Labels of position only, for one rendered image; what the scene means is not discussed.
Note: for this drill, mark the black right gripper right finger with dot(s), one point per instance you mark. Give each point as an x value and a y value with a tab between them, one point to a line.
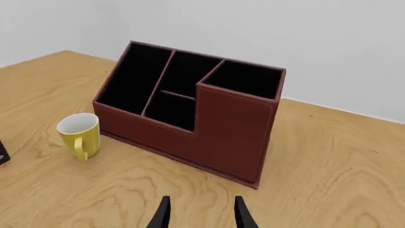
243	215

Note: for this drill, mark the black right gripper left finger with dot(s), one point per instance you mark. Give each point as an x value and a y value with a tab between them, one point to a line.
161	215

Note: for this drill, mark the yellow and white mug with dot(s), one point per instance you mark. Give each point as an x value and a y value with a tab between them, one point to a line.
83	135

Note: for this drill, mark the red-brown desk caddy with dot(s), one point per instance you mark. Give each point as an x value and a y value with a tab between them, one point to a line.
202	114

